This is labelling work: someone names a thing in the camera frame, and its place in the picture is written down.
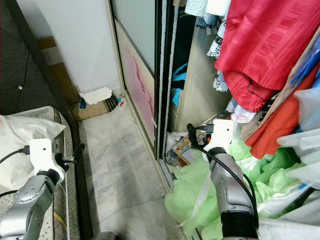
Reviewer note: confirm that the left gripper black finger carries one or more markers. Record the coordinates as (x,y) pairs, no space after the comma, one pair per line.
(79,152)

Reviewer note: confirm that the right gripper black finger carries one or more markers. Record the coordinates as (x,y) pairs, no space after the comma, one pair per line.
(193,135)

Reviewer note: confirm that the white pink cloth bundle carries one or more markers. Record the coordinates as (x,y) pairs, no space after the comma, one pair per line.
(240,112)

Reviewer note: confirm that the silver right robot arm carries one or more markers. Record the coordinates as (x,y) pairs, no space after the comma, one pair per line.
(230,185)

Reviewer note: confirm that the colourful tray box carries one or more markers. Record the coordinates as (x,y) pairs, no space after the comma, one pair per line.
(185,145)

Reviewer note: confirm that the white quilted mattress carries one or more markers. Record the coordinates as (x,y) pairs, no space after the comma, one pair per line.
(40,112)

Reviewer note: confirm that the white pillow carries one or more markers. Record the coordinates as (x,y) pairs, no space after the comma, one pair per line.
(15,135)

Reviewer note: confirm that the white ribbon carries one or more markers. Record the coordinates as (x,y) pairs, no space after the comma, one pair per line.
(200,195)

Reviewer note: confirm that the torn white paper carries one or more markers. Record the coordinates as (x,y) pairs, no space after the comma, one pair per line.
(95,95)

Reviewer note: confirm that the blue garment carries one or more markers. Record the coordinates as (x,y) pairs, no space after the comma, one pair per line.
(180,75)

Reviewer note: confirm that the orange fabric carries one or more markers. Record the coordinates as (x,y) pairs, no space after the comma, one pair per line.
(275,125)

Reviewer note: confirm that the light green tulle fabric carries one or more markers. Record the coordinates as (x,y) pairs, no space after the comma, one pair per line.
(190,205)

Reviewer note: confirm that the frosted wardrobe sliding door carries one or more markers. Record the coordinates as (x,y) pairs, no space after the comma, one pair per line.
(137,70)

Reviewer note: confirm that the grey left robot leg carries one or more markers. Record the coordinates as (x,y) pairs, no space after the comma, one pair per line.
(105,236)

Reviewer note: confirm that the white black-lettered fabric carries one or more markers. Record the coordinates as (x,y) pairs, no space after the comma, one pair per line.
(219,45)

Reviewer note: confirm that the translucent plastic bag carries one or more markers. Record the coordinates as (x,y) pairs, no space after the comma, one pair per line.
(305,130)

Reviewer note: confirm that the red fabric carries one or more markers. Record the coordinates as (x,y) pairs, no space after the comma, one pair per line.
(265,45)

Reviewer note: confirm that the white blue patterned cloth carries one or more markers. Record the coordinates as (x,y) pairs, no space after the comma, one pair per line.
(200,9)

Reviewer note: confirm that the white roll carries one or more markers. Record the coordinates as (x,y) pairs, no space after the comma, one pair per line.
(219,6)

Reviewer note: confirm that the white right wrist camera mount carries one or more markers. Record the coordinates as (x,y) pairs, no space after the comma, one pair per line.
(221,134)

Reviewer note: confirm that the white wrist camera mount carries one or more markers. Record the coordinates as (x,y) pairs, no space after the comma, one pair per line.
(42,155)
(221,134)

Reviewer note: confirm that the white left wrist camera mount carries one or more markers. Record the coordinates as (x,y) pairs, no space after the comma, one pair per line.
(42,155)

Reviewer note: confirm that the dark bed frame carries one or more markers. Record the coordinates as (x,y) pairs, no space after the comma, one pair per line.
(80,210)

